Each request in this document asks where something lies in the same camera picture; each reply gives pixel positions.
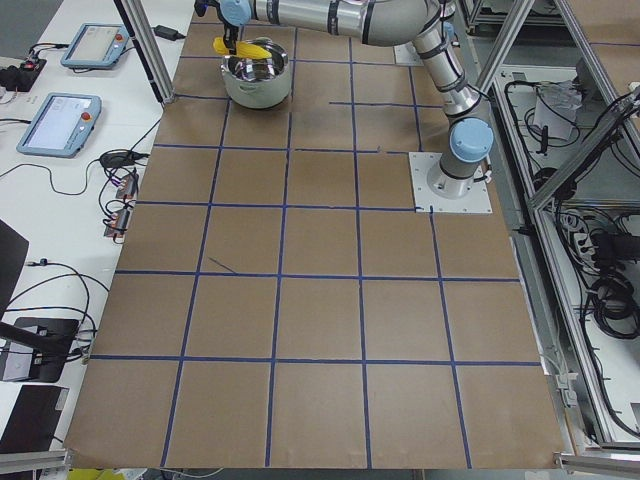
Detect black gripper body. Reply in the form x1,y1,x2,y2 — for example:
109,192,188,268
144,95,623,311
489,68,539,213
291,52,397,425
223,20,238,45

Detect yellow corn cob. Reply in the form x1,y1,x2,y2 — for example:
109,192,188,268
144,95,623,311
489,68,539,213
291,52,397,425
212,37,272,60

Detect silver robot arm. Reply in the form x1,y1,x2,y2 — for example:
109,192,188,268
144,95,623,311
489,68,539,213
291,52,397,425
194,0,494,200

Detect pale green cooking pot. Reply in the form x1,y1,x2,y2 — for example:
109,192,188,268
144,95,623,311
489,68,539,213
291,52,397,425
221,37,292,110

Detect black power adapter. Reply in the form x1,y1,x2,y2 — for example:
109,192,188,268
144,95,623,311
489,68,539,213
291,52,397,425
152,25,185,41

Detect upper teach pendant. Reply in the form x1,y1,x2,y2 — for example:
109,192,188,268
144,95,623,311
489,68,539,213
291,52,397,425
60,23,130,70

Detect teach pendant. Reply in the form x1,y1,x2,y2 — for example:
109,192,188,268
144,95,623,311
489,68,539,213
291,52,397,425
16,92,102,158
60,23,130,70

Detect black mouse device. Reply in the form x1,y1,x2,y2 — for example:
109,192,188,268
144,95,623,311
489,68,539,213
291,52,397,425
99,150,149,169

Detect lower teach pendant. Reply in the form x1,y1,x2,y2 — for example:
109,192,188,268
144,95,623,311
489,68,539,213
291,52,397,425
16,92,102,158

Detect black monitor stand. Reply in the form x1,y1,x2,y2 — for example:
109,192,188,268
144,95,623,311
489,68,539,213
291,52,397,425
1,317,79,383

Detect left frame post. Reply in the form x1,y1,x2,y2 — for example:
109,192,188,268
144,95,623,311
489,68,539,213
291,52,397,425
113,0,175,105

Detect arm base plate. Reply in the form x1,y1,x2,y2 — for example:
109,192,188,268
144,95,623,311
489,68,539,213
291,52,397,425
393,43,423,67
408,152,493,215

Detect tangled black cables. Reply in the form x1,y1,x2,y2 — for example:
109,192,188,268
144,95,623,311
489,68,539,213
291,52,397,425
554,204,640,341

